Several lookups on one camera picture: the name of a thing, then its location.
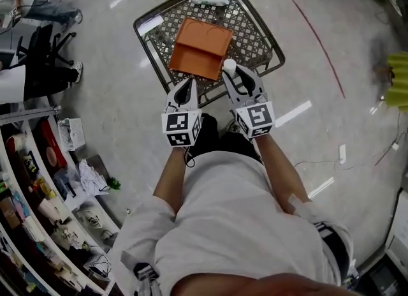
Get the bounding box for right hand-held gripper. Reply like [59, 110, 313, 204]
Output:
[221, 66, 276, 139]

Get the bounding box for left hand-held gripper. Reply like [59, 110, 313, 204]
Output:
[161, 77, 203, 148]

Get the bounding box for orange box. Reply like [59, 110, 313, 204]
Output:
[168, 17, 235, 82]

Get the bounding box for person's left forearm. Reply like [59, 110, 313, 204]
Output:
[152, 145, 196, 216]

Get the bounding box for person's right forearm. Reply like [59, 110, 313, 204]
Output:
[254, 134, 312, 216]

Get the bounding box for red flat box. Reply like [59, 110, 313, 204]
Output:
[31, 119, 69, 170]

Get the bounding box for black metal lattice table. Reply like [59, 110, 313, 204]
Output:
[133, 0, 286, 108]

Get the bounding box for person's black trousers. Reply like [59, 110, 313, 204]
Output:
[187, 112, 263, 165]

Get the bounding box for white perforated basket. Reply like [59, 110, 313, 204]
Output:
[56, 117, 87, 152]

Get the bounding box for crumpled white paper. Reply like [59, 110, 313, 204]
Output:
[78, 158, 111, 197]

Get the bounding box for person's white shirt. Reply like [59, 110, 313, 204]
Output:
[111, 150, 355, 296]

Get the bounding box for black office chair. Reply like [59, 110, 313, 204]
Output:
[15, 23, 78, 68]

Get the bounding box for yellow-green corrugated object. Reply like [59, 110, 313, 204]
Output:
[384, 50, 408, 108]

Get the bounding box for white shelf unit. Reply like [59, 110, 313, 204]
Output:
[0, 105, 126, 296]

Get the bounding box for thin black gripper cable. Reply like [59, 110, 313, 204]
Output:
[181, 146, 196, 168]

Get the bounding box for white floor cable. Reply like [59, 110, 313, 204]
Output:
[293, 159, 355, 172]

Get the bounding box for black shoulder strap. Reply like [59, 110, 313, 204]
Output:
[312, 221, 351, 286]
[120, 249, 162, 296]

